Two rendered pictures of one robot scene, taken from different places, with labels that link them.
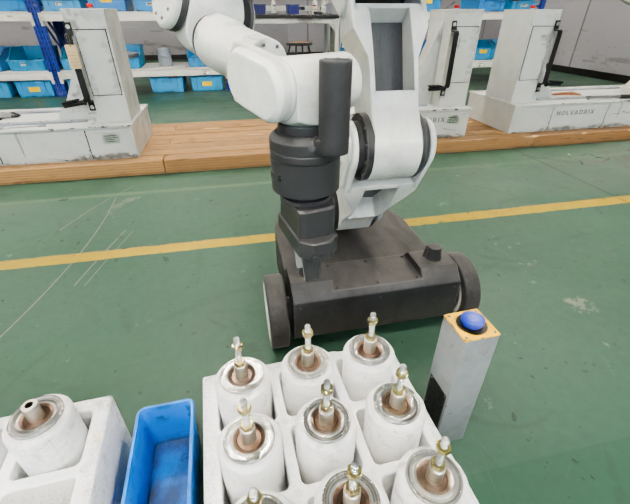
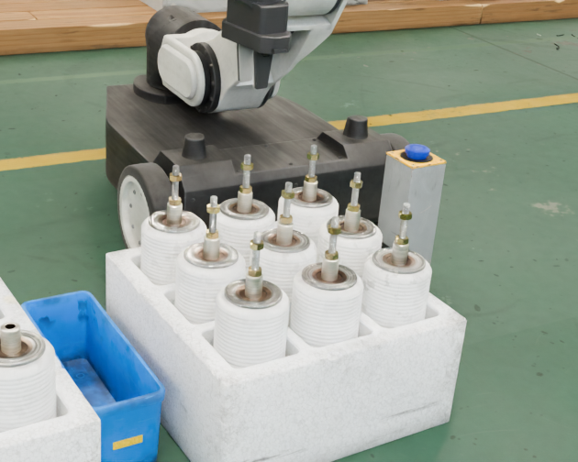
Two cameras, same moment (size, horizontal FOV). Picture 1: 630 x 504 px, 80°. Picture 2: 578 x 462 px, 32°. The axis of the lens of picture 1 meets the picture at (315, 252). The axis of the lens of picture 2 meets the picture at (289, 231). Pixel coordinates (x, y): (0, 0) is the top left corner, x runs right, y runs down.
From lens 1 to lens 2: 0.97 m
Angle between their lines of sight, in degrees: 18
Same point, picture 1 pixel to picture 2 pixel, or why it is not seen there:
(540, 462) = (508, 336)
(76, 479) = not seen: hidden behind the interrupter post
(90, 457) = (16, 312)
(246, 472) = (220, 274)
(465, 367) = (415, 205)
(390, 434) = (350, 249)
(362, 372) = (306, 215)
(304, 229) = (264, 24)
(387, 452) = not seen: hidden behind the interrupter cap
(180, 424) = (66, 334)
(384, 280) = (298, 162)
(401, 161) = not seen: outside the picture
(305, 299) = (199, 185)
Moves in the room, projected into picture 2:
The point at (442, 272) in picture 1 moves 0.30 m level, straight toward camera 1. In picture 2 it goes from (372, 150) to (367, 213)
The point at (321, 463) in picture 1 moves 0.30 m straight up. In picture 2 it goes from (286, 279) to (304, 73)
